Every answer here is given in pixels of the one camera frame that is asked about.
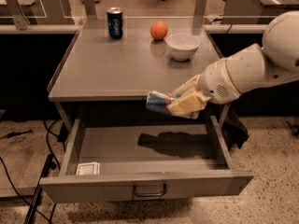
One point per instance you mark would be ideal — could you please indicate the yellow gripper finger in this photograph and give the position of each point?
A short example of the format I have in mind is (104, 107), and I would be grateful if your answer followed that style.
(190, 85)
(187, 103)

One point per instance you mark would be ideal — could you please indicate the red bull can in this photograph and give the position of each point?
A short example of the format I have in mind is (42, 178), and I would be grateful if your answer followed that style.
(159, 102)

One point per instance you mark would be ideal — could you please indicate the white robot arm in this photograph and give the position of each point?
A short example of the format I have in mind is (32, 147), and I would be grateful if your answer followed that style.
(272, 63)

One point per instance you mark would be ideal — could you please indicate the open grey top drawer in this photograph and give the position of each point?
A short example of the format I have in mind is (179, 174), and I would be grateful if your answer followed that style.
(191, 159)

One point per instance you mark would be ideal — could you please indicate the blue pepsi can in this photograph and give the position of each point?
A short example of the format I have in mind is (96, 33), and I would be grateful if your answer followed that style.
(114, 22)

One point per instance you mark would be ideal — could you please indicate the white card in drawer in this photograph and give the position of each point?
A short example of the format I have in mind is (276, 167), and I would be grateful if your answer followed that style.
(88, 168)

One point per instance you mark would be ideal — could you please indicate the white bowl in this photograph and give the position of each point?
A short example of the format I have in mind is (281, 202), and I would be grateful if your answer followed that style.
(182, 47)

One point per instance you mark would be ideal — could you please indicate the orange fruit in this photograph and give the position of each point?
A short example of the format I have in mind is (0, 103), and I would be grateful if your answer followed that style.
(158, 30)

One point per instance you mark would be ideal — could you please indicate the grey metal cabinet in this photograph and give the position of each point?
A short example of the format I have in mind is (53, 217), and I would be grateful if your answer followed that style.
(99, 68)

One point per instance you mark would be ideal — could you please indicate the grey background desk right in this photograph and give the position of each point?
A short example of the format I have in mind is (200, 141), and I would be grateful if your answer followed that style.
(255, 11)

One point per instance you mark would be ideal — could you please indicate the grey background desk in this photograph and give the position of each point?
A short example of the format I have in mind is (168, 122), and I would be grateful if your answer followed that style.
(255, 11)
(39, 11)

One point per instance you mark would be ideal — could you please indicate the grey background desk left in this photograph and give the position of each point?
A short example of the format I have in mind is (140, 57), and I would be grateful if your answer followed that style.
(39, 11)

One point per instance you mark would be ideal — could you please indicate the black drawer handle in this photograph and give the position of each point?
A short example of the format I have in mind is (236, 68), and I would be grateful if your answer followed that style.
(149, 191)

